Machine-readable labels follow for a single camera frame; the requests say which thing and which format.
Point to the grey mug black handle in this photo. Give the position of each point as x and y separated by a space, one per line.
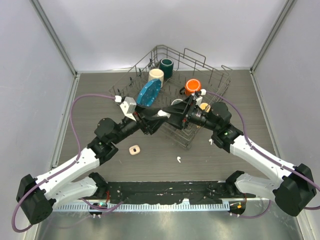
176 101

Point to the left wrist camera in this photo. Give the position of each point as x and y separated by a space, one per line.
127 105

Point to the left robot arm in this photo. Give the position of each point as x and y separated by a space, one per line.
39 196

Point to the aluminium frame post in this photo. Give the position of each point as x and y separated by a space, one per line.
53 35
289 4

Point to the white slotted cable duct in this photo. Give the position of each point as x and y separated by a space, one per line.
185 206

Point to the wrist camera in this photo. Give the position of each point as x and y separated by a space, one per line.
198 96
127 105

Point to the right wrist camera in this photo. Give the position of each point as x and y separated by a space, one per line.
198 96

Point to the cream ribbed mug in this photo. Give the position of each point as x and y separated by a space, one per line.
156 73

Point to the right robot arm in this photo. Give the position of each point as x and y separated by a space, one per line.
290 186

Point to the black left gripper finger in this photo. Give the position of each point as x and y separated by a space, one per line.
147 112
153 123

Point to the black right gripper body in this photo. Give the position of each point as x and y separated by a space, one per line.
195 116

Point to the white earbud case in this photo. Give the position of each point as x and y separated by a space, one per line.
162 113

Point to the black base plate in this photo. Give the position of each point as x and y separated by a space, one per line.
169 192

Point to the yellow mug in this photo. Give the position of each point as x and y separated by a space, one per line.
205 107

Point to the dark teal mug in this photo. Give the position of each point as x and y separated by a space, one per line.
166 65

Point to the left aluminium frame post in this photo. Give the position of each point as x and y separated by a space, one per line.
53 35

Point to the orange mug black handle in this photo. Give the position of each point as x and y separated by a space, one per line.
191 86

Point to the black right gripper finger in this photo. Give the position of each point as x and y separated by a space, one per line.
181 108
177 118

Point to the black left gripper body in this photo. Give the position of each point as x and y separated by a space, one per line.
141 122

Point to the right aluminium frame post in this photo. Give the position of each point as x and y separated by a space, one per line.
289 4

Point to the grey wire dish rack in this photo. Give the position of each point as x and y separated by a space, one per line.
187 65

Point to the blue polka dot plate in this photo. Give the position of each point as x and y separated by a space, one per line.
149 93

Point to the beige earbud charging case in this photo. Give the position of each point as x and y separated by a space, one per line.
134 150

